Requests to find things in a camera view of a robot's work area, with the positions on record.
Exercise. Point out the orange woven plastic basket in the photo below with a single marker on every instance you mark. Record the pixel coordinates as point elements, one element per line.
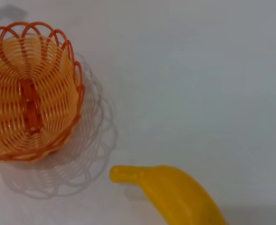
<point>46,93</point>

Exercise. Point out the yellow banana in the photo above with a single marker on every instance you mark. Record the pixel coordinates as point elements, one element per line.
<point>175,192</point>

